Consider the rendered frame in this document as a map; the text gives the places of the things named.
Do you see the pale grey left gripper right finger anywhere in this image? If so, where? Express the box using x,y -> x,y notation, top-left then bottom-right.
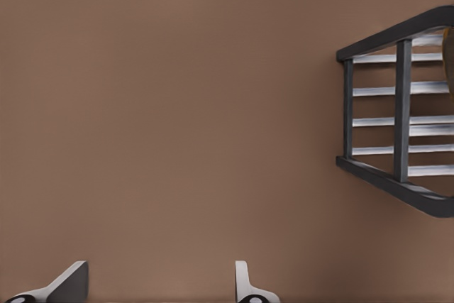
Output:
234,260 -> 281,303

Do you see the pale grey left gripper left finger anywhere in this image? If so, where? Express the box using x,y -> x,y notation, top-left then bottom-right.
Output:
2,260 -> 89,303

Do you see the dark grey shoe rack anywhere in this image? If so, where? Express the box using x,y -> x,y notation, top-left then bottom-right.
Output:
336,5 -> 454,219

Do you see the brown shoe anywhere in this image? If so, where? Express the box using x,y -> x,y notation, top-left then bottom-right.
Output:
442,26 -> 454,98

